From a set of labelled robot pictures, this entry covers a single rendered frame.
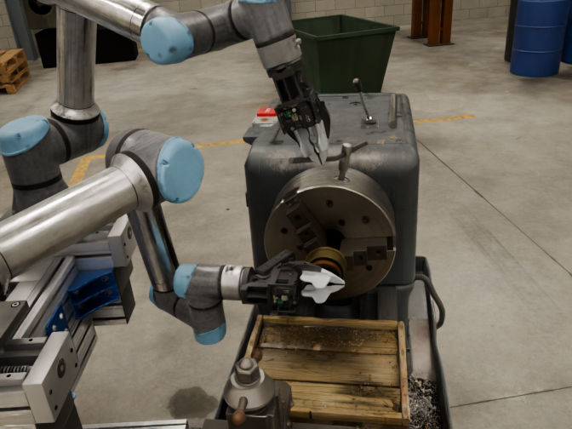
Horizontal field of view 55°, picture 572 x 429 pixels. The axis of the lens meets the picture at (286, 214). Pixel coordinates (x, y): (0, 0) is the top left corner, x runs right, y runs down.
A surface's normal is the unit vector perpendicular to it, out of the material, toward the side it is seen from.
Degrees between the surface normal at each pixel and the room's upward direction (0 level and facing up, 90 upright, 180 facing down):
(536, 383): 0
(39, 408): 90
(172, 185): 89
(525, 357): 0
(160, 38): 90
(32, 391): 90
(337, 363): 0
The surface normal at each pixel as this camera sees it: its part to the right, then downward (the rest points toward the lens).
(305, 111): -0.15, 0.44
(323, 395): -0.06, -0.89
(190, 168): 0.83, 0.20
